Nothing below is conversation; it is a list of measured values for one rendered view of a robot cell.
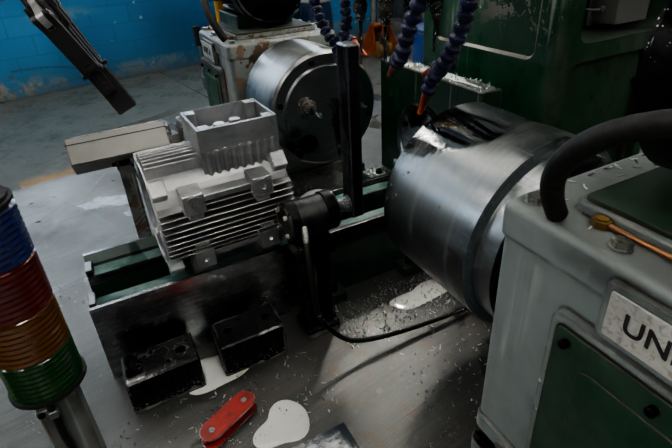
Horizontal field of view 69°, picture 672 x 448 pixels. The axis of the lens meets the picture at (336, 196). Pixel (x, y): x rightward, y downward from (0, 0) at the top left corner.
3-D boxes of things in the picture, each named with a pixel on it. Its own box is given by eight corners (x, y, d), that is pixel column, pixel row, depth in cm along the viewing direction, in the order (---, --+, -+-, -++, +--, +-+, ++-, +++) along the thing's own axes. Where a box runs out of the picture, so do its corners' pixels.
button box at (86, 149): (169, 154, 97) (162, 129, 98) (171, 144, 91) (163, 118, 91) (76, 175, 91) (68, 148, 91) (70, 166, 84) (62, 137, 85)
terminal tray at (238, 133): (257, 138, 84) (252, 97, 80) (282, 159, 75) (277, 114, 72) (187, 154, 79) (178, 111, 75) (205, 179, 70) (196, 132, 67)
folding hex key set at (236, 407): (245, 395, 70) (243, 386, 69) (261, 406, 68) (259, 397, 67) (196, 441, 64) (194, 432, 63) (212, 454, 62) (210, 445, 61)
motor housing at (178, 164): (260, 205, 94) (246, 111, 85) (302, 254, 79) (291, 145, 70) (153, 237, 86) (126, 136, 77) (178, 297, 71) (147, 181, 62)
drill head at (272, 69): (317, 113, 142) (310, 23, 130) (385, 156, 113) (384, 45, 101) (234, 131, 132) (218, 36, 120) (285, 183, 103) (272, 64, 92)
